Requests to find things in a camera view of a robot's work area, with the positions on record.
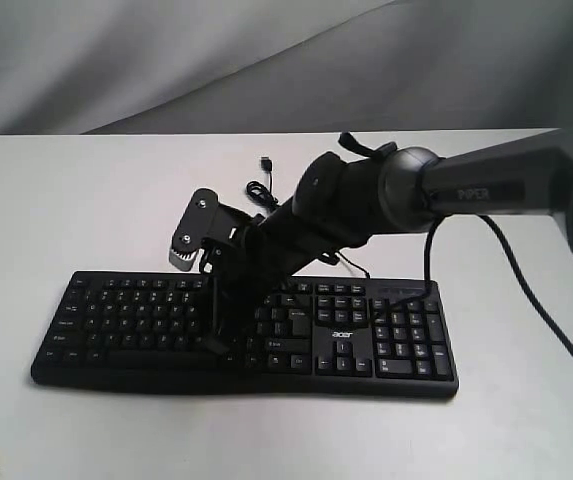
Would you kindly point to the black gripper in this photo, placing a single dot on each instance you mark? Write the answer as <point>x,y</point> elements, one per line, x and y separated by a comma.
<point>240,261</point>

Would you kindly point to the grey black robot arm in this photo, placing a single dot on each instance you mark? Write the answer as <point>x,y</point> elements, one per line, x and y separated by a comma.
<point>388,190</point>

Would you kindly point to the black acer keyboard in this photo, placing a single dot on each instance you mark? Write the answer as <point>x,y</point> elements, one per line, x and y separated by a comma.
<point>146,333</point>

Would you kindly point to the grey backdrop cloth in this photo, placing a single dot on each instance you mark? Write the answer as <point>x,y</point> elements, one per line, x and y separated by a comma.
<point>164,67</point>

